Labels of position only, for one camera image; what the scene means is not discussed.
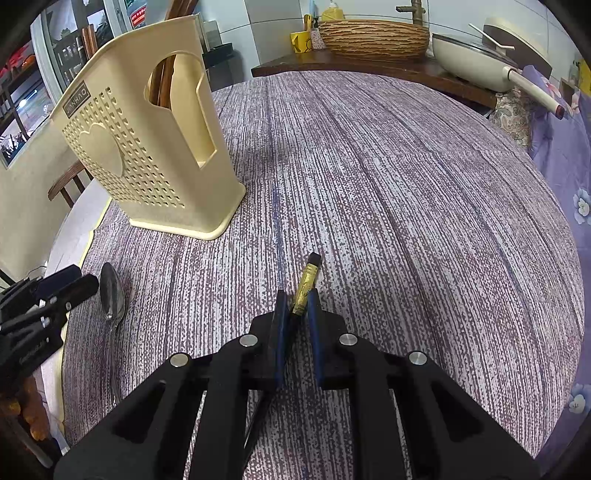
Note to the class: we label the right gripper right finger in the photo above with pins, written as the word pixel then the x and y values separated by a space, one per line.
pixel 320 337

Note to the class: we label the reddish brown chopstick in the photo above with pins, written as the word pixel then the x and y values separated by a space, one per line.
pixel 160 83

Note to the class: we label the wooden chair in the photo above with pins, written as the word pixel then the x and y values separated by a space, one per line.
pixel 72 174

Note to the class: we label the window frame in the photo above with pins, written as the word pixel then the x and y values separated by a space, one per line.
pixel 67 32

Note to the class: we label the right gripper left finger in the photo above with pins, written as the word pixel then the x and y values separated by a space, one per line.
pixel 276 345

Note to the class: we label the purple striped tablecloth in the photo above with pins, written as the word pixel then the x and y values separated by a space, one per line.
pixel 450 282

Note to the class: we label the woven basin sink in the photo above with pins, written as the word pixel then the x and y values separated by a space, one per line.
pixel 375 39

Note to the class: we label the beige cloth cover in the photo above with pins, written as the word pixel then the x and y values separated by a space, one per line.
pixel 29 220

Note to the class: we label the white cooking pot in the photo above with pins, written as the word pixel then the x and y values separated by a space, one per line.
pixel 488 68

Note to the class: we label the beige plastic utensil holder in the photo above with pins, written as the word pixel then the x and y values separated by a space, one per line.
pixel 168 169

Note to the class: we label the steel spoon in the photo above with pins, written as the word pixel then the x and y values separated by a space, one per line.
pixel 113 304

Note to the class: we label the yellow mug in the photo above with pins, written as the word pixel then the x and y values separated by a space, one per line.
pixel 301 42

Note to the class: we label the dark wooden counter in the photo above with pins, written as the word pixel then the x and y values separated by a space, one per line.
pixel 425 71

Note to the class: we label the purple floral cloth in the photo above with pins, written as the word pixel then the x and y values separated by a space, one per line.
pixel 560 149

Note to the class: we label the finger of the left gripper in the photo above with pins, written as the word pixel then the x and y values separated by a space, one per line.
pixel 51 285
pixel 71 296

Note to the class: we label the black gold decorated chopstick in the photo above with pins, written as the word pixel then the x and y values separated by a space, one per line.
pixel 291 325

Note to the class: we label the yellow soap bottle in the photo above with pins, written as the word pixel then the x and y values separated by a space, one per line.
pixel 332 13

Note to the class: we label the bronze faucet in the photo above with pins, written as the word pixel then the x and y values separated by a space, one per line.
pixel 416 9

